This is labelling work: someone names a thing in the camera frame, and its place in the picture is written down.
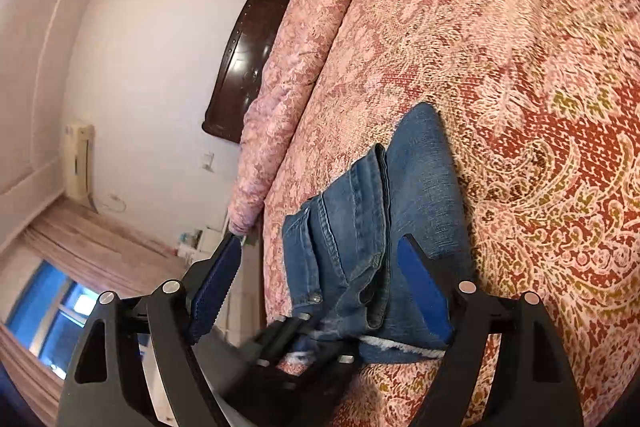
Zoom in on beige curtain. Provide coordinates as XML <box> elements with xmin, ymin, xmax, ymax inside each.
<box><xmin>0</xmin><ymin>201</ymin><xmax>202</xmax><ymax>383</ymax></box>

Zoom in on cream air conditioner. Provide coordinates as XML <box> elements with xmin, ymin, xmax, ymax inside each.
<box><xmin>63</xmin><ymin>122</ymin><xmax>99</xmax><ymax>208</ymax></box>

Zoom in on dark wooden headboard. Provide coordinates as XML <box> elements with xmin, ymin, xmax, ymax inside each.
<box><xmin>201</xmin><ymin>0</ymin><xmax>325</xmax><ymax>144</ymax></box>

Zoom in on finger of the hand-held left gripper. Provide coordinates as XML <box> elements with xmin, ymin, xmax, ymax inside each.
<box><xmin>253</xmin><ymin>313</ymin><xmax>314</xmax><ymax>367</ymax></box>
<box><xmin>272</xmin><ymin>347</ymin><xmax>362</xmax><ymax>389</ymax></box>

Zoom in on bed with pink bedspread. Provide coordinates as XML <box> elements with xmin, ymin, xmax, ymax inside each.
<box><xmin>260</xmin><ymin>0</ymin><xmax>640</xmax><ymax>427</ymax></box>

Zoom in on blue denim pants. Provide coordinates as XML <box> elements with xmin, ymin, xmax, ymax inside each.
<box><xmin>281</xmin><ymin>102</ymin><xmax>476</xmax><ymax>365</ymax></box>

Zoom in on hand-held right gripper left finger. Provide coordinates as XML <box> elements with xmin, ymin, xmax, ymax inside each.
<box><xmin>56</xmin><ymin>232</ymin><xmax>244</xmax><ymax>427</ymax></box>

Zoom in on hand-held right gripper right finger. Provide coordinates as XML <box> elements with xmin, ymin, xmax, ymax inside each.
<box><xmin>395</xmin><ymin>234</ymin><xmax>585</xmax><ymax>427</ymax></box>

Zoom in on pink folded quilt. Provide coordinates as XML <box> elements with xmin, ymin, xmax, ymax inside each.
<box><xmin>227</xmin><ymin>0</ymin><xmax>374</xmax><ymax>233</ymax></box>

